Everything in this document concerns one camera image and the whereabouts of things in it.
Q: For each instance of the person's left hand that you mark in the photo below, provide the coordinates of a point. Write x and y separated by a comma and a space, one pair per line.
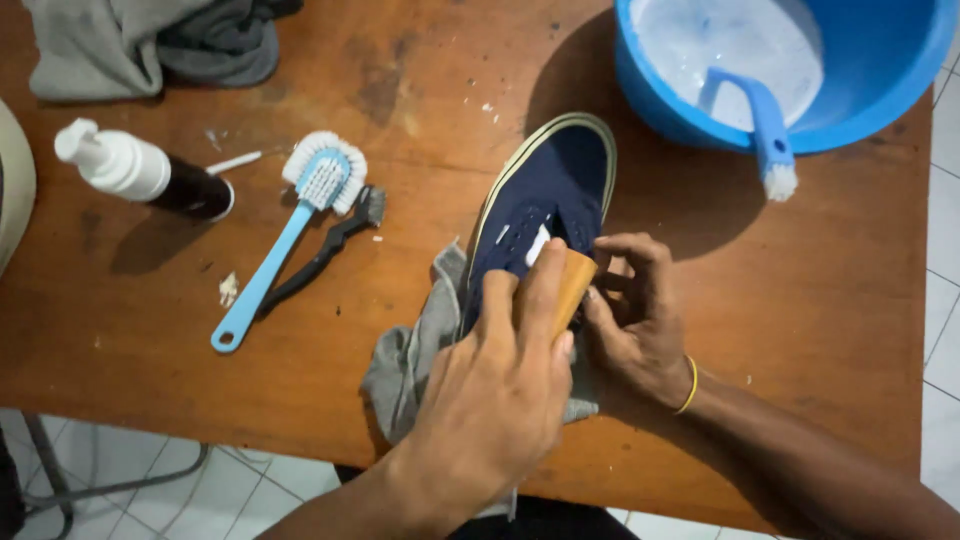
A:
487, 405

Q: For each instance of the person's right hand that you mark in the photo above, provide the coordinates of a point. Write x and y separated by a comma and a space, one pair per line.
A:
645, 345

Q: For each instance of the wooden shoe brush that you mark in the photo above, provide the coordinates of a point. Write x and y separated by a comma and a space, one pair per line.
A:
574, 289

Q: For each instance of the navy blue canvas shoe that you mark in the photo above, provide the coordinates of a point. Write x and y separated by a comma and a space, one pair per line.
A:
547, 195

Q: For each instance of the yellow wristband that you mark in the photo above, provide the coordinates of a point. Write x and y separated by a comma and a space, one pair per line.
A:
688, 386

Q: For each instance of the grey cleaning cloth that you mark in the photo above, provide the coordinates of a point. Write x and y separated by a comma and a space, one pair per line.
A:
409, 360

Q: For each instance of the person's dark clothing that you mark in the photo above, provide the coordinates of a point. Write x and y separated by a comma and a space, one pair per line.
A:
540, 525

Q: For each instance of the small black brush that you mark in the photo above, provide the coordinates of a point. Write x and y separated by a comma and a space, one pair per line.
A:
322, 251

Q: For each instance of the soapy water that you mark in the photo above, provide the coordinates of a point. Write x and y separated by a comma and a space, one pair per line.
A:
720, 45

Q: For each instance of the blue plastic basin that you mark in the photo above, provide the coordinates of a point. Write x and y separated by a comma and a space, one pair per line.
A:
877, 82

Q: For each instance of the thin white stick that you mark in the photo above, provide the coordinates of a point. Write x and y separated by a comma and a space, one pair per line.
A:
234, 162

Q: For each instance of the dark bottle with white pump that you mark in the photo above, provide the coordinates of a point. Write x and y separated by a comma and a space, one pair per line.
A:
142, 172

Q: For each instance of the dark grey crumpled cloth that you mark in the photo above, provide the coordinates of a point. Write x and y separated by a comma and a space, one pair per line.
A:
225, 45

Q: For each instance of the beige rounded object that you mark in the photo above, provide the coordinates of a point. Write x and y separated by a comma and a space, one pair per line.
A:
13, 187

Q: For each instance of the light grey crumpled cloth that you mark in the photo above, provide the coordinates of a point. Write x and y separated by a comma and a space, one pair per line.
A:
97, 45

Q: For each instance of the grey metal chair frame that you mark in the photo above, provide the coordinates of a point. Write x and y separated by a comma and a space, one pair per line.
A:
67, 480

